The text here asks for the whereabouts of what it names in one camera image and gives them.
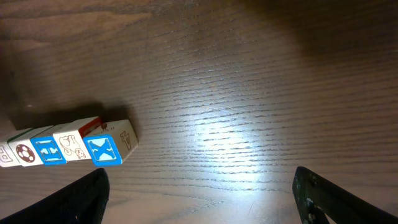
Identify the wooden block number 8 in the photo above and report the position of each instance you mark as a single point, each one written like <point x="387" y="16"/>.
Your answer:
<point x="70" y="138"/>

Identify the plain wooden block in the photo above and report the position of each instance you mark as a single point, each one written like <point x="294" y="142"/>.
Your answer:
<point x="8" y="159"/>

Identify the wooden block blue X top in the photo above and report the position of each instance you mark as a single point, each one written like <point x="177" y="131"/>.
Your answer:
<point x="111" y="143"/>

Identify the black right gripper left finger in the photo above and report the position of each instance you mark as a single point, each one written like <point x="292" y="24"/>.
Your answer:
<point x="83" y="201"/>

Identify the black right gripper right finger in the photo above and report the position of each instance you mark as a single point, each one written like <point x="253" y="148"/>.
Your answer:
<point x="318" y="200"/>

